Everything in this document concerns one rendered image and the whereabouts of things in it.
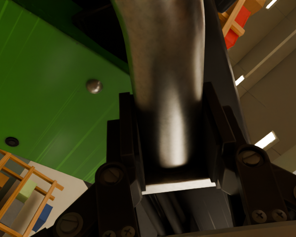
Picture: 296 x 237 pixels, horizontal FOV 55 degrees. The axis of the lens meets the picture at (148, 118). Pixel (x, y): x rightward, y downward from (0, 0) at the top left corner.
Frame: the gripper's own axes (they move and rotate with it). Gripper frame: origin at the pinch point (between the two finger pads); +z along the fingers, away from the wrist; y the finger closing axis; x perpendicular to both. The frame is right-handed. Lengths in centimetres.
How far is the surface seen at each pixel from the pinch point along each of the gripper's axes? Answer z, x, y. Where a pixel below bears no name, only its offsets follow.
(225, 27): 287, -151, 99
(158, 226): 3.1, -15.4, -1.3
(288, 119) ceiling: 360, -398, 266
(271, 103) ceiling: 439, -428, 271
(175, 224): 2.8, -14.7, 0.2
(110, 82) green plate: 6.4, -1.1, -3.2
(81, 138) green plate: 6.3, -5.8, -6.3
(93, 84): 6.2, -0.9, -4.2
